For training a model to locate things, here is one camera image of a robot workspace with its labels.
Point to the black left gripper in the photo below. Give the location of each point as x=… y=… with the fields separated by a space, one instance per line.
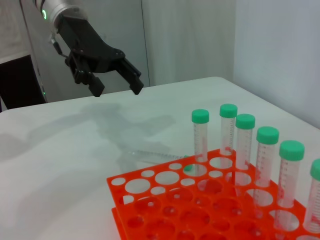
x=87 y=42

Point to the green capped clear test tube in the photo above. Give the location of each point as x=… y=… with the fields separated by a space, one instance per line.
x=157 y=156
x=245 y=121
x=315 y=172
x=291 y=150
x=228 y=110
x=200 y=115
x=267 y=135

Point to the orange plastic test tube rack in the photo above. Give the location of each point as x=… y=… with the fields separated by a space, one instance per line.
x=175 y=212

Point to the dark background panel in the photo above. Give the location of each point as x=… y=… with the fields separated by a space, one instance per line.
x=17 y=82

